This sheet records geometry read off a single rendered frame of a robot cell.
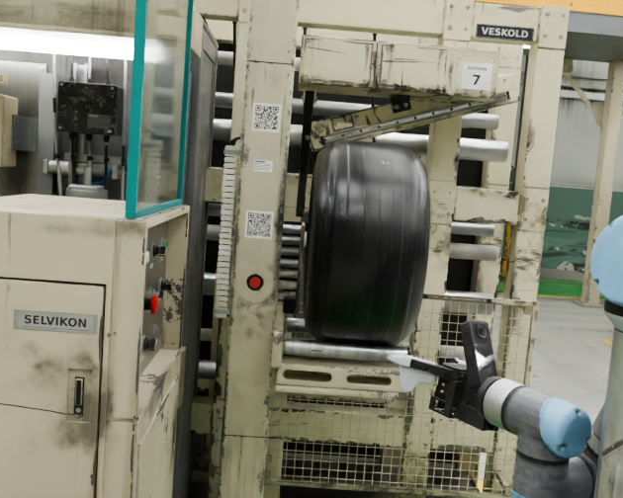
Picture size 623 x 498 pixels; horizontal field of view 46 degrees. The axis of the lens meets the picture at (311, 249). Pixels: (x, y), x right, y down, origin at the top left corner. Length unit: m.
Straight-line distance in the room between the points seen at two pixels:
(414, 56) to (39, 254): 1.35
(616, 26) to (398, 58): 5.91
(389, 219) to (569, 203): 10.17
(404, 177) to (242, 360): 0.68
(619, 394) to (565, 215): 10.97
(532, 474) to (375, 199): 0.92
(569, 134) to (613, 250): 11.05
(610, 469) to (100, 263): 0.89
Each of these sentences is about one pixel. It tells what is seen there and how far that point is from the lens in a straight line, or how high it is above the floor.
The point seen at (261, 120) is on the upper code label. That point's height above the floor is 1.50.
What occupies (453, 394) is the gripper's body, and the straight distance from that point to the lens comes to 1.25.
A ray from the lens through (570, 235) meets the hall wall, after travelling 12.02.
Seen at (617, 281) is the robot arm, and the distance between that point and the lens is 0.98.
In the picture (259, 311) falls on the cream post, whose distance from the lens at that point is 2.06.
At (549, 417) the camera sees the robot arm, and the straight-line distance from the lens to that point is 1.12.
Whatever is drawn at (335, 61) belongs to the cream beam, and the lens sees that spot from 2.31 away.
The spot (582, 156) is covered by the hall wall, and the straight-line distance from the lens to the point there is 12.11.
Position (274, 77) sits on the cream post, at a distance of 2.04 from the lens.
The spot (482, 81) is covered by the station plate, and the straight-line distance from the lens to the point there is 2.37.
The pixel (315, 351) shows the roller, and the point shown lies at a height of 0.90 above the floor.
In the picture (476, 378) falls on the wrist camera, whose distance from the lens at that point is 1.23.
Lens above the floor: 1.38
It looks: 6 degrees down
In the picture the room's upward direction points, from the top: 4 degrees clockwise
